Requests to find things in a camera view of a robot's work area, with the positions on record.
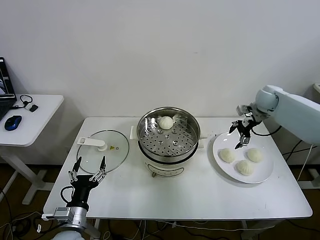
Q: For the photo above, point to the glass pot lid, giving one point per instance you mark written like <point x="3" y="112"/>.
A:
<point x="117" y="152"/>

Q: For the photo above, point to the white side table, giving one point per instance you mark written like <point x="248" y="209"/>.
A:
<point x="37" y="125"/>

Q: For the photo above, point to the stainless steel steamer basket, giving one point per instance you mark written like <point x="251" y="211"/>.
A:
<point x="165" y="140"/>

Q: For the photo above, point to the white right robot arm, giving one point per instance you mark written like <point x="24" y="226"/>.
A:
<point x="295" y="110"/>

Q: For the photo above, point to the black laptop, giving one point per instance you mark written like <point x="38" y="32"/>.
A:
<point x="5" y="100"/>

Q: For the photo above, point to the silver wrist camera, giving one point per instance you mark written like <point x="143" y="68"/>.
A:
<point x="243" y="109"/>
<point x="61" y="213"/>

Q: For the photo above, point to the white steamed baozi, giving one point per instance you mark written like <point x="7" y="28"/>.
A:
<point x="227" y="155"/>
<point x="165" y="122"/>
<point x="245" y="167"/>
<point x="255" y="155"/>

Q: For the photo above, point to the blue computer mouse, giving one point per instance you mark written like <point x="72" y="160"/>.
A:
<point x="13" y="122"/>

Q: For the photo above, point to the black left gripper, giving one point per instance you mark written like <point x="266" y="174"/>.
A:
<point x="82" y="186"/>

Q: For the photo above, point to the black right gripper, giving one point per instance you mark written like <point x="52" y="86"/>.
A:
<point x="246" y="126"/>

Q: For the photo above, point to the white electric cooking pot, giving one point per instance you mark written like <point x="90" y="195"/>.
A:
<point x="165" y="167"/>

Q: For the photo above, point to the small white device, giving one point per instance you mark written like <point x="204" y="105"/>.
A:
<point x="28" y="106"/>

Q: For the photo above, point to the white round plate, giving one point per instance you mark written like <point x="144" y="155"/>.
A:
<point x="225" y="172"/>

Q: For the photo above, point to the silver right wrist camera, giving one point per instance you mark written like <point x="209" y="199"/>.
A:
<point x="243" y="109"/>

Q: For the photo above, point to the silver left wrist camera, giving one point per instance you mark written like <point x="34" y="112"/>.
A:
<point x="61" y="213"/>

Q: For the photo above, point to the small black device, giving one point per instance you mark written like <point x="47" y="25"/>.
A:
<point x="34" y="108"/>

